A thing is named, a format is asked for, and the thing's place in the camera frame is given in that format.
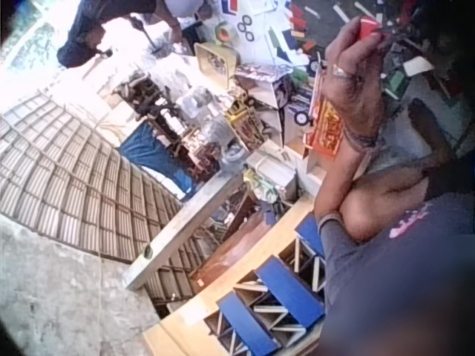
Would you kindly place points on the person's left hand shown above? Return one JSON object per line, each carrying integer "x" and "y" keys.
{"x": 352, "y": 100}

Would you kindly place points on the person's left fingers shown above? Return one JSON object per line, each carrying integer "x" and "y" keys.
{"x": 349, "y": 46}

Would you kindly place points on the red building brick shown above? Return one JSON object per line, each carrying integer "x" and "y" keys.
{"x": 368, "y": 26}

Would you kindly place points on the white toy truck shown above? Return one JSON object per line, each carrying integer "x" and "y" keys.
{"x": 311, "y": 92}

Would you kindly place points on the heap of loose building bricks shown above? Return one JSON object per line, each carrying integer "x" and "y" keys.
{"x": 408, "y": 52}

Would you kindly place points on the white printed sticker sheet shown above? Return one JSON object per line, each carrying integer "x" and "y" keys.
{"x": 267, "y": 26}

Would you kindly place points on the orange printed box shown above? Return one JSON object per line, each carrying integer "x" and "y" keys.
{"x": 326, "y": 130}

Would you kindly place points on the white cardboard box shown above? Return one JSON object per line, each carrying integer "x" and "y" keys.
{"x": 272, "y": 92}

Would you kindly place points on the green tape roll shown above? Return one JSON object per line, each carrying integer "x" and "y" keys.
{"x": 223, "y": 32}

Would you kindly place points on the yellow toy vehicle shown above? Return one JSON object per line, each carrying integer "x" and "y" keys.
{"x": 245, "y": 120}

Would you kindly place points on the beige plastic crate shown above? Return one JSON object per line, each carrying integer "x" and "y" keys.
{"x": 215, "y": 61}

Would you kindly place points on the white plastic container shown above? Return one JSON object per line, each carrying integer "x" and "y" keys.
{"x": 272, "y": 172}

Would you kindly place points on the grey round lid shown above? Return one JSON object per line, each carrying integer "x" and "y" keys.
{"x": 234, "y": 155}

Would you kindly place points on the yellow green toy figure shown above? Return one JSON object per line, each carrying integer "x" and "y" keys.
{"x": 259, "y": 185}

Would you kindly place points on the blue topped wooden stool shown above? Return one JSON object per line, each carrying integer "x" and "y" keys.
{"x": 246, "y": 326}
{"x": 311, "y": 237}
{"x": 291, "y": 293}

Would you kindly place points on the blue cloth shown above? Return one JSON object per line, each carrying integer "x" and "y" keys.
{"x": 156, "y": 155}

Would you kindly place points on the aluminium spirit level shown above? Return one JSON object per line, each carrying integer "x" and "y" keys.
{"x": 185, "y": 230}

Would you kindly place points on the light wooden board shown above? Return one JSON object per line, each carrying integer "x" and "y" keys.
{"x": 208, "y": 296}

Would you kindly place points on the ribbed metal grating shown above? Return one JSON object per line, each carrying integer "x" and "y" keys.
{"x": 74, "y": 170}

